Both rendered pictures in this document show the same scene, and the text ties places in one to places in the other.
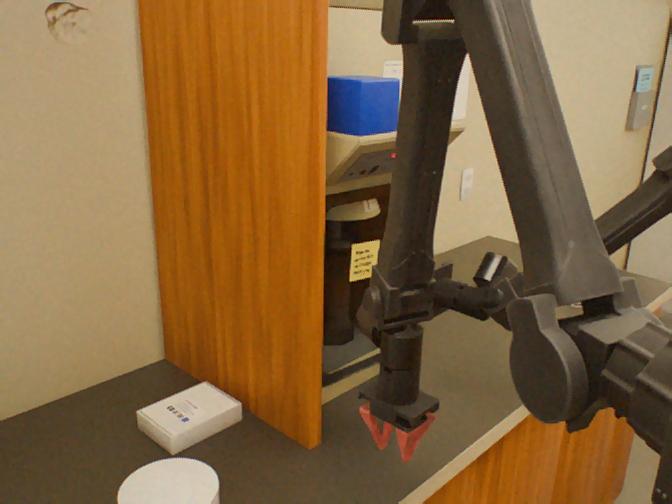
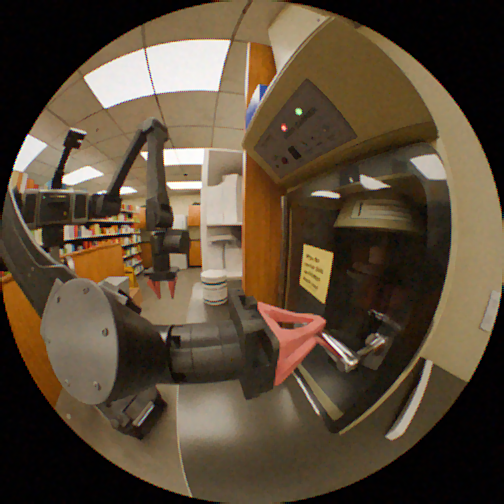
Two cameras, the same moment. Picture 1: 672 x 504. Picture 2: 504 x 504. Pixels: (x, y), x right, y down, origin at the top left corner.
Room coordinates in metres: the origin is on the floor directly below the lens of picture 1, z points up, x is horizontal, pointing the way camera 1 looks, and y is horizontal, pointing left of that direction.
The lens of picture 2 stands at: (1.22, -0.26, 1.31)
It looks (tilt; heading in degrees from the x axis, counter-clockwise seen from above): 9 degrees down; 121
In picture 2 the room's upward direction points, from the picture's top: straight up
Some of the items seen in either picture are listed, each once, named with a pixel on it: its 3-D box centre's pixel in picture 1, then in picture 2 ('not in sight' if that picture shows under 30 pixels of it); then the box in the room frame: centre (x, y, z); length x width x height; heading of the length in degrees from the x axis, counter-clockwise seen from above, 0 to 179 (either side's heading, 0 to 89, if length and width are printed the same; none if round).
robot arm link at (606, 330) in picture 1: (595, 369); (108, 207); (0.44, -0.19, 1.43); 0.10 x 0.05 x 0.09; 22
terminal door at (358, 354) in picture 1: (371, 281); (320, 307); (1.22, -0.04, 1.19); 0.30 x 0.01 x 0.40; 133
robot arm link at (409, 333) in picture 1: (399, 342); (161, 243); (0.79, -0.07, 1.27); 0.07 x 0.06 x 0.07; 22
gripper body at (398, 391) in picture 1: (399, 383); (161, 263); (0.78, -0.07, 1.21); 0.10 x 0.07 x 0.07; 48
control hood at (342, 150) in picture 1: (392, 153); (304, 125); (1.19, -0.07, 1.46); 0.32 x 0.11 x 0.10; 138
